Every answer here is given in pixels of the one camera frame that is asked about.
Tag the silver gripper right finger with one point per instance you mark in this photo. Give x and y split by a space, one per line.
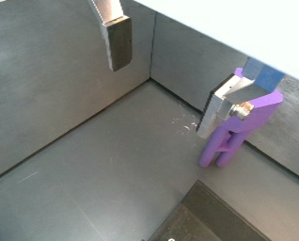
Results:
249 83

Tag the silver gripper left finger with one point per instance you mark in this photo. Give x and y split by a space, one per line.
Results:
116 32

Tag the purple three prong peg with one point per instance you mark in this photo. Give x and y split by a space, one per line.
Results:
232 131

